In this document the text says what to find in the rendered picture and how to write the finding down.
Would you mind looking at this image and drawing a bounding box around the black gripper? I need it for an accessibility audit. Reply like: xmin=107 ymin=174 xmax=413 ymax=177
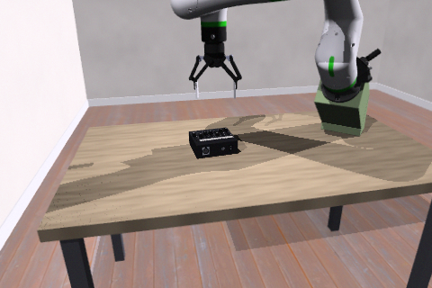
xmin=189 ymin=42 xmax=242 ymax=99

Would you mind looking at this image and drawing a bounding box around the black lighting desk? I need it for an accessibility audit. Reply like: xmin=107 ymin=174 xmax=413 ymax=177
xmin=189 ymin=128 xmax=238 ymax=158

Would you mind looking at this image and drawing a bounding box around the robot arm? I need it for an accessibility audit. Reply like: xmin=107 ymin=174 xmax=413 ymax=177
xmin=171 ymin=0 xmax=381 ymax=103

